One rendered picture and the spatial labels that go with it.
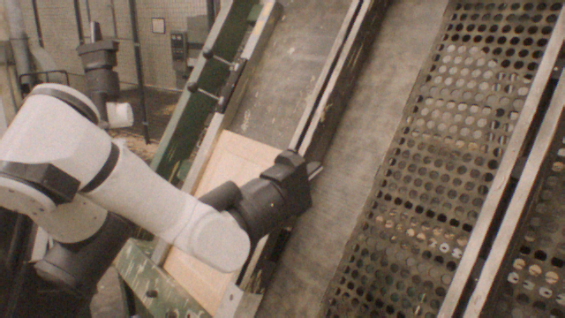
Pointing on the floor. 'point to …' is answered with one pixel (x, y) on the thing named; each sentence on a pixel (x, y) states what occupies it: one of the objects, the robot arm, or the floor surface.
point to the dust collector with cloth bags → (21, 67)
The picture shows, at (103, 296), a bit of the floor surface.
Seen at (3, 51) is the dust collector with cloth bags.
